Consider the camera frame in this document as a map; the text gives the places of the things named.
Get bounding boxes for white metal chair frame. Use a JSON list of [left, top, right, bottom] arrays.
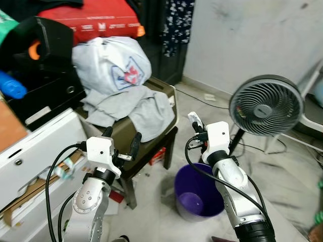
[[298, 66, 323, 127]]

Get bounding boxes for dark floral garment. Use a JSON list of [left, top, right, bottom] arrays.
[[163, 0, 195, 57]]

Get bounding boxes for green bag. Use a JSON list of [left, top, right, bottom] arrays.
[[0, 10, 21, 51]]

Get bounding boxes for green plastic stool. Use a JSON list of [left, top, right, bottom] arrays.
[[315, 181, 323, 225]]

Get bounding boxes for small red packet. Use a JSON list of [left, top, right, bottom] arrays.
[[109, 191, 124, 202]]

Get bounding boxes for white drawer unit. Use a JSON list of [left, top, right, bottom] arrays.
[[0, 108, 101, 240]]

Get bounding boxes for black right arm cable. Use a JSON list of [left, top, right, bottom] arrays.
[[184, 137, 268, 222]]

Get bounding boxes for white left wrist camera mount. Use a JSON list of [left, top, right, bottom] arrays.
[[85, 136, 122, 178]]

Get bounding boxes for red box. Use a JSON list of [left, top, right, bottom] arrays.
[[149, 149, 167, 166]]

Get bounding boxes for blue bottle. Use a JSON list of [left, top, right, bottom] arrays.
[[0, 71, 27, 100]]

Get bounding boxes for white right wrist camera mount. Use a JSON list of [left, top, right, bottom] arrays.
[[204, 122, 234, 163]]

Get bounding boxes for olive brown stool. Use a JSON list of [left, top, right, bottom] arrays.
[[76, 76, 180, 210]]

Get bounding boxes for black fan power cord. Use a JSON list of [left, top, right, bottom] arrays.
[[174, 88, 230, 110]]

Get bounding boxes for dark grey floor fan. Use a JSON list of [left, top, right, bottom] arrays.
[[228, 75, 306, 158]]

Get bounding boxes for brown cardboard sheet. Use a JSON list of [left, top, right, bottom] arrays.
[[0, 151, 86, 225]]

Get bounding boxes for black drawer cabinet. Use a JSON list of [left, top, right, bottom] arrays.
[[5, 60, 86, 132]]

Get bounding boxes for white printed plastic bag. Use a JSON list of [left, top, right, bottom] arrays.
[[72, 36, 152, 96]]

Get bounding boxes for dark wooden wardrobe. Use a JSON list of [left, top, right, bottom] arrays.
[[126, 0, 187, 84]]

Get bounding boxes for purple waste bin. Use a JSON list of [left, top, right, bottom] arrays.
[[174, 162, 225, 221]]

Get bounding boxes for orange brown board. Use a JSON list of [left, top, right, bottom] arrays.
[[0, 98, 28, 152]]

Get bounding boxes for teal white wrapper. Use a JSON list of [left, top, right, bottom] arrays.
[[55, 162, 76, 180]]

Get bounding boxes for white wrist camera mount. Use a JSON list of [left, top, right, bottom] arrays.
[[204, 122, 234, 163], [85, 136, 122, 178]]

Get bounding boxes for black case with orange knob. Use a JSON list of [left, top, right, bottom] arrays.
[[15, 16, 75, 69]]

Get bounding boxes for grey garment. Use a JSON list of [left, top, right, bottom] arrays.
[[81, 86, 176, 143]]

